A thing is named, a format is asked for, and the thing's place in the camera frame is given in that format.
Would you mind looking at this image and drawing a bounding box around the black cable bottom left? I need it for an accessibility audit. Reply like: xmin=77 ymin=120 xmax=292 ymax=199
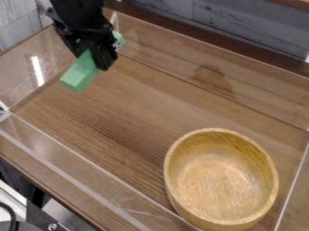
xmin=0 ymin=201 xmax=19 ymax=231

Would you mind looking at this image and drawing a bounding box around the brown wooden bowl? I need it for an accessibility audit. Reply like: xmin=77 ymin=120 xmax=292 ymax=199
xmin=165 ymin=128 xmax=279 ymax=231

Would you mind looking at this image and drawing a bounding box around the green rectangular block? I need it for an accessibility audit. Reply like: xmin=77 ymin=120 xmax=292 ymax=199
xmin=61 ymin=30 xmax=126 ymax=93

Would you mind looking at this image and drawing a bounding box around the clear acrylic tray wall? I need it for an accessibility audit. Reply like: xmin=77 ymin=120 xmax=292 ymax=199
xmin=0 ymin=12 xmax=309 ymax=231

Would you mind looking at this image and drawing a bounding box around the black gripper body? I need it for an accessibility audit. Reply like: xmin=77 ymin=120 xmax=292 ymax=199
xmin=45 ymin=0 xmax=118 ymax=52

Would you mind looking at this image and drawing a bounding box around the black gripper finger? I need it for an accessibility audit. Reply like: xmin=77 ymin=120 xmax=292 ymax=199
xmin=88 ymin=40 xmax=118 ymax=71
xmin=68 ymin=38 xmax=88 ymax=58

